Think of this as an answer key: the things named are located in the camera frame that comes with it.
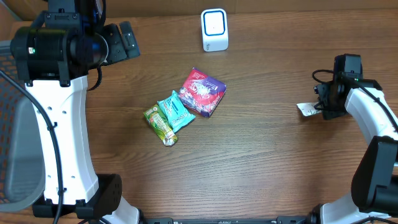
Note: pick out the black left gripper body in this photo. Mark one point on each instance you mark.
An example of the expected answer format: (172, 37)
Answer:
(125, 42)

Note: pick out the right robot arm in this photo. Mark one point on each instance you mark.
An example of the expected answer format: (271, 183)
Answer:
(373, 195)

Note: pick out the teal wet wipes pack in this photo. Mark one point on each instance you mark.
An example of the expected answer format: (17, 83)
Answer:
(176, 113)

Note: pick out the white tube gold cap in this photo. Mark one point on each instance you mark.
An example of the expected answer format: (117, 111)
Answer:
(308, 109)

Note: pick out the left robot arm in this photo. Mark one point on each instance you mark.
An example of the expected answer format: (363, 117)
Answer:
(53, 56)

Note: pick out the green noodle snack pack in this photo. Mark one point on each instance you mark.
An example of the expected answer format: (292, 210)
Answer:
(158, 121)

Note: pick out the red purple snack package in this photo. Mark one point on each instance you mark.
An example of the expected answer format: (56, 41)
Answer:
(201, 93)

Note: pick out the grey plastic basket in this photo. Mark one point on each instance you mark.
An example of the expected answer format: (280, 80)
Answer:
(22, 163)

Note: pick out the white barcode scanner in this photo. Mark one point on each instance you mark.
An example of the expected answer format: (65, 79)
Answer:
(214, 29)

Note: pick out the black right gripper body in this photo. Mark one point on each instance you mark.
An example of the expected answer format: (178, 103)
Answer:
(332, 106)

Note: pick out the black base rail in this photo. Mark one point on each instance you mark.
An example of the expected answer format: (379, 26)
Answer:
(278, 220)

